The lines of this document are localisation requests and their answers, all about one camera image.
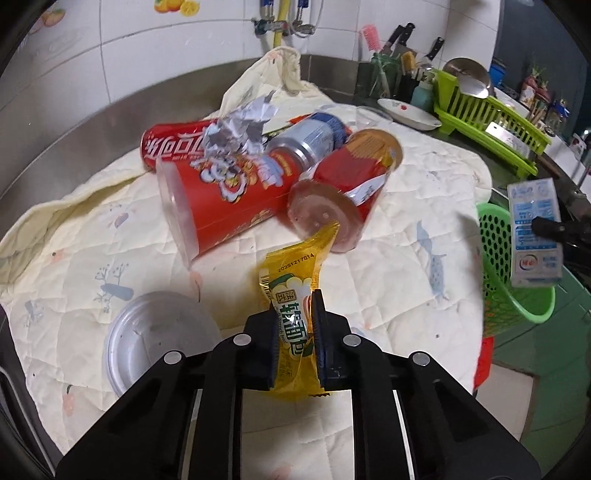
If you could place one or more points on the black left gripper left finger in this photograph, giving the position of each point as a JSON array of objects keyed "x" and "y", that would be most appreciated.
[{"x": 183, "y": 417}]

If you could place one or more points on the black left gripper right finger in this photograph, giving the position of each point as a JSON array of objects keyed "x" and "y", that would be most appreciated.
[{"x": 411, "y": 418}]

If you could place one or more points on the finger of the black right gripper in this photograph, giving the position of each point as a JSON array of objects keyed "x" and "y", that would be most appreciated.
[{"x": 574, "y": 232}]

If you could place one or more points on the white plastic lid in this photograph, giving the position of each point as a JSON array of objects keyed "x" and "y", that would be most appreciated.
[{"x": 149, "y": 327}]

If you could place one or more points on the yellow snack packet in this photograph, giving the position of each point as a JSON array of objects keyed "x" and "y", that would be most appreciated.
[{"x": 288, "y": 278}]

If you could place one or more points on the green perforated trash basket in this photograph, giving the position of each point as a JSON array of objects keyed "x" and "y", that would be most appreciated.
[{"x": 506, "y": 306}]

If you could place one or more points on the lime green dish rack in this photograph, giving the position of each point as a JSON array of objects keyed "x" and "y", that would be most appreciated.
[{"x": 490, "y": 123}]

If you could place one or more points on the cream quilted cloth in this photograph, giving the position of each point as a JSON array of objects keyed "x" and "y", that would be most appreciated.
[{"x": 91, "y": 239}]

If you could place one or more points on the steel ladle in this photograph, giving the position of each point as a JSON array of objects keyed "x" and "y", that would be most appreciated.
[{"x": 473, "y": 79}]

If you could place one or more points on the white oval plate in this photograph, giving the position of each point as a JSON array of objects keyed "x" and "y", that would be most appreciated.
[{"x": 410, "y": 115}]

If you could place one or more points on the red Pringles can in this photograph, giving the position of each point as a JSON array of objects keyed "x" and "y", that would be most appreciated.
[{"x": 212, "y": 199}]

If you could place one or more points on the dark green utensil holder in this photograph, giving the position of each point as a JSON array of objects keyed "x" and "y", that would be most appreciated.
[{"x": 378, "y": 78}]

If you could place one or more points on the silver blue drink can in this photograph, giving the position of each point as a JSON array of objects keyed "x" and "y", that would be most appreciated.
[{"x": 311, "y": 139}]

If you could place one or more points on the pink brush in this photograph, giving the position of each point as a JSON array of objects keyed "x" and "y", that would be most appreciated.
[{"x": 371, "y": 36}]

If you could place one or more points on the red Coca-Cola can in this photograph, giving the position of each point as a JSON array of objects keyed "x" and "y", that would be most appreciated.
[{"x": 173, "y": 142}]

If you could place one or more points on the crumpled white paper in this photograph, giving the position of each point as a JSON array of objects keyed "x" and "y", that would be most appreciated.
[{"x": 241, "y": 130}]

